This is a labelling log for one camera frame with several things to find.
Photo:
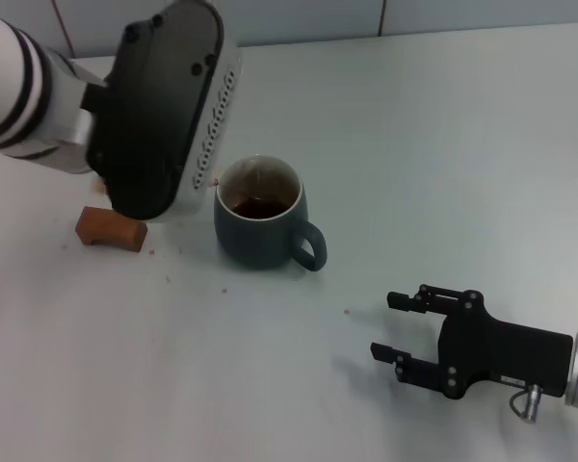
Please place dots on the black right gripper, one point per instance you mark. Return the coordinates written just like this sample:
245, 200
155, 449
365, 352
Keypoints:
510, 356

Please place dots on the dark grey ceramic mug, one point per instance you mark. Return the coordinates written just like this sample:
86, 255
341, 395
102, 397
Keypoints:
255, 240

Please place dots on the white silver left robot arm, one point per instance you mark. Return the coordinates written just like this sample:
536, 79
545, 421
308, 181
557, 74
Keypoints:
144, 120

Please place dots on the brown wooden arch block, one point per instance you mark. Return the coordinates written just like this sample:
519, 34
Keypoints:
106, 232

